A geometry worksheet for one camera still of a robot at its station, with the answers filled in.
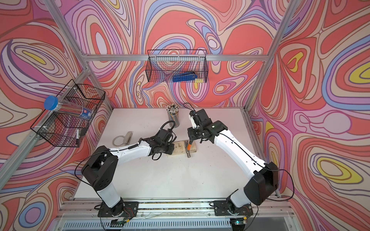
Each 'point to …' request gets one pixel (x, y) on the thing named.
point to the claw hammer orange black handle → (188, 147)
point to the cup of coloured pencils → (173, 111)
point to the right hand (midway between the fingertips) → (192, 136)
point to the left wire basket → (62, 122)
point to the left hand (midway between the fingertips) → (173, 149)
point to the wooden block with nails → (179, 147)
